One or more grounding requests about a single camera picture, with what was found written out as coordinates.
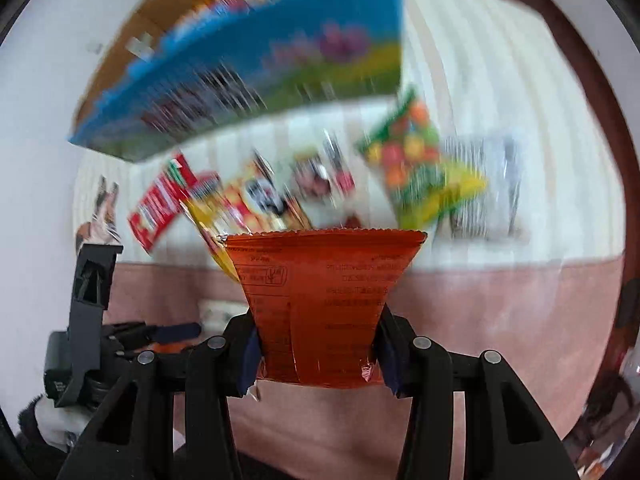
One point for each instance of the white printed snack packet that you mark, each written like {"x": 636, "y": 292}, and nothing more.
{"x": 492, "y": 185}

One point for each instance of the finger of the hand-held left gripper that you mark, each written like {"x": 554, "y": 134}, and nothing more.
{"x": 177, "y": 332}

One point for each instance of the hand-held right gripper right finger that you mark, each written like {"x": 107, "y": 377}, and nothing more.
{"x": 390, "y": 366}

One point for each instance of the bear print pillow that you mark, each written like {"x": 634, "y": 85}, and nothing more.
{"x": 100, "y": 210}

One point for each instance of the red orange snack packet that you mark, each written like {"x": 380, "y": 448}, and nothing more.
{"x": 320, "y": 175}

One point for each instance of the colourful candy ball packet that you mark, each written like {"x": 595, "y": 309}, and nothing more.
{"x": 400, "y": 145}

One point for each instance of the cardboard box with blue print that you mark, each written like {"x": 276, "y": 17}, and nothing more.
{"x": 250, "y": 75}

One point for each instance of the green yellow snack packet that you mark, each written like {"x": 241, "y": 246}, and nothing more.
{"x": 455, "y": 192}

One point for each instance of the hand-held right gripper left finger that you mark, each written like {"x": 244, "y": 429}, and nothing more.
{"x": 247, "y": 366}

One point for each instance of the yellow red blue snack packet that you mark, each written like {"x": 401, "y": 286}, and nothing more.
{"x": 207, "y": 230}

